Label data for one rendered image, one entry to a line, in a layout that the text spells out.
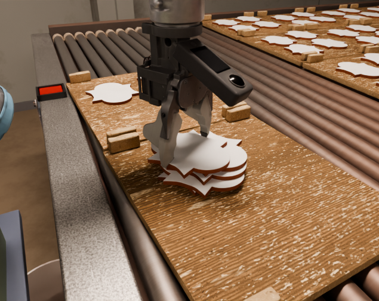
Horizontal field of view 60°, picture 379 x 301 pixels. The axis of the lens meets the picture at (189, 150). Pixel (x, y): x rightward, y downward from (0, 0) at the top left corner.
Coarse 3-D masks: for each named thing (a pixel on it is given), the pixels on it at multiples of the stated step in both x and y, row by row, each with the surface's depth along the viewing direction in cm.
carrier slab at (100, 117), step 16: (96, 80) 96; (112, 80) 96; (128, 80) 96; (80, 96) 85; (96, 112) 77; (112, 112) 77; (128, 112) 77; (144, 112) 77; (96, 128) 70; (112, 128) 70
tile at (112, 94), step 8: (96, 88) 88; (104, 88) 88; (112, 88) 88; (120, 88) 88; (128, 88) 88; (96, 96) 83; (104, 96) 83; (112, 96) 83; (120, 96) 83; (128, 96) 83; (112, 104) 80; (120, 104) 81
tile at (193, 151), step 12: (192, 132) 60; (180, 144) 56; (192, 144) 56; (204, 144) 56; (216, 144) 56; (156, 156) 53; (180, 156) 53; (192, 156) 53; (204, 156) 53; (216, 156) 53; (228, 156) 53; (180, 168) 50; (192, 168) 50; (204, 168) 50; (216, 168) 50
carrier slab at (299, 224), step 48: (144, 144) 64; (288, 144) 64; (144, 192) 52; (240, 192) 52; (288, 192) 52; (336, 192) 52; (192, 240) 43; (240, 240) 43; (288, 240) 43; (336, 240) 43; (192, 288) 37; (240, 288) 37; (288, 288) 37
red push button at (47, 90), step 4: (40, 88) 92; (44, 88) 92; (48, 88) 92; (52, 88) 92; (56, 88) 92; (60, 88) 92; (40, 92) 90; (44, 92) 90; (48, 92) 90; (52, 92) 90; (56, 92) 90
